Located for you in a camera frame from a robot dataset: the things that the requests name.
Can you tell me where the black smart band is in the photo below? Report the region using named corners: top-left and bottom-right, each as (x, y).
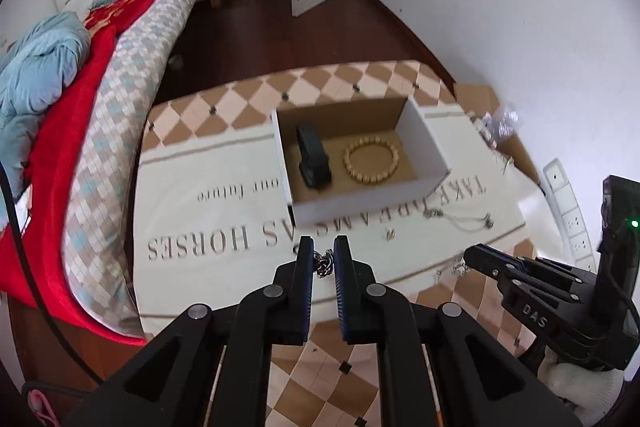
top-left (296, 122), bottom-right (332, 190)

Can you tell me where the white gloved right hand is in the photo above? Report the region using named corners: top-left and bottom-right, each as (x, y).
top-left (538, 347), bottom-right (624, 426)

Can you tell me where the open white cardboard box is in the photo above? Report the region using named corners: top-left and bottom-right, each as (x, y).
top-left (272, 96), bottom-right (451, 229)

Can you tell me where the white power strip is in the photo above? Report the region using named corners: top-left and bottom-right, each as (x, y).
top-left (541, 158), bottom-right (598, 273)

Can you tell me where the pink slipper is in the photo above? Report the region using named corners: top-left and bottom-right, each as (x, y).
top-left (27, 389), bottom-right (61, 427)

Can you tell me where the thick silver chain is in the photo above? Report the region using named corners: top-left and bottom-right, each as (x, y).
top-left (312, 248), bottom-right (335, 279)

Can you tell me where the thin silver pendant necklace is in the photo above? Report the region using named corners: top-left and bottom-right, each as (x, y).
top-left (422, 206), bottom-right (497, 235)

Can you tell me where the red blanket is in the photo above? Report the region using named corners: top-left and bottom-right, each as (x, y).
top-left (0, 0), bottom-right (206, 343)

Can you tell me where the wooden bead bracelet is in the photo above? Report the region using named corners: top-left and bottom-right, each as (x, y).
top-left (342, 134), bottom-right (404, 186)

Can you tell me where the bed with checkered mattress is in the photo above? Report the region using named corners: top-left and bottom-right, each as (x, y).
top-left (0, 0), bottom-right (228, 338)

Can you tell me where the flat brown cardboard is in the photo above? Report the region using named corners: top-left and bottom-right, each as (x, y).
top-left (454, 83), bottom-right (540, 184)

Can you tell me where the silver charm bracelet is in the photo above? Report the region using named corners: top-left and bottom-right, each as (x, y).
top-left (435, 256), bottom-right (474, 281)

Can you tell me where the diamond pattern tablecloth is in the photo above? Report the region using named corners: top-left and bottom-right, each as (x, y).
top-left (131, 58), bottom-right (551, 427)

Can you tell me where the clear crinkled plastic wrap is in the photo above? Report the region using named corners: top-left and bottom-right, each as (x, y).
top-left (480, 104), bottom-right (522, 147)

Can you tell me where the light blue quilt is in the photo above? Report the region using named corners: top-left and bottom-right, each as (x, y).
top-left (1, 11), bottom-right (91, 200)

